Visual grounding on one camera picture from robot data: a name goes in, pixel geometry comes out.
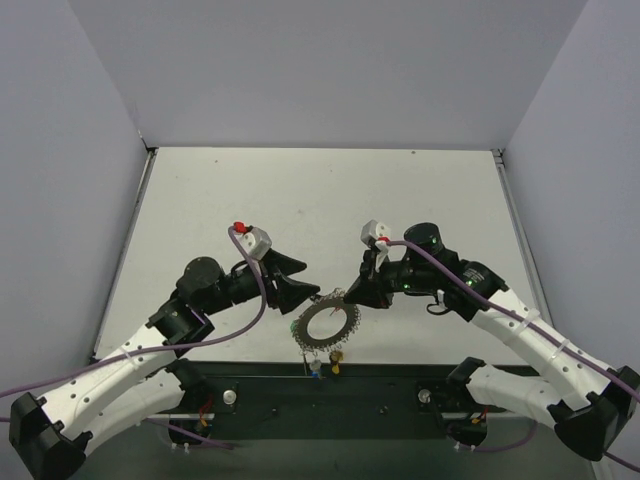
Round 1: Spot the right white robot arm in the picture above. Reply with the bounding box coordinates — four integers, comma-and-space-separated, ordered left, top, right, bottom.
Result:
344, 220, 639, 462

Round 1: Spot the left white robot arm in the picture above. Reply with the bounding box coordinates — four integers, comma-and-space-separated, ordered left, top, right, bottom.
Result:
9, 250, 320, 479

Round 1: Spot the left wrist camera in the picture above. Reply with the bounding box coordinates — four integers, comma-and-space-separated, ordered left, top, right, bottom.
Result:
233, 222, 272, 261

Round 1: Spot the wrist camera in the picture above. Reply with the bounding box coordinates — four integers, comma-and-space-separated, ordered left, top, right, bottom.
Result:
233, 222, 272, 261
360, 219, 391, 272

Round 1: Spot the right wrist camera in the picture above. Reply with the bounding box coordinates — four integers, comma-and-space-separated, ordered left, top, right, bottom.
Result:
360, 219, 391, 272

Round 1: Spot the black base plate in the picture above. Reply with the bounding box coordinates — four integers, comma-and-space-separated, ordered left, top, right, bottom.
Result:
144, 359, 521, 454

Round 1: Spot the aluminium frame rail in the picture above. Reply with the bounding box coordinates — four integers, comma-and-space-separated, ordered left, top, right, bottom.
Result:
491, 149, 554, 326

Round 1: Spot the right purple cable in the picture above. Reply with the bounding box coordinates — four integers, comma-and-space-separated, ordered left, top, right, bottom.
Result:
384, 239, 640, 471

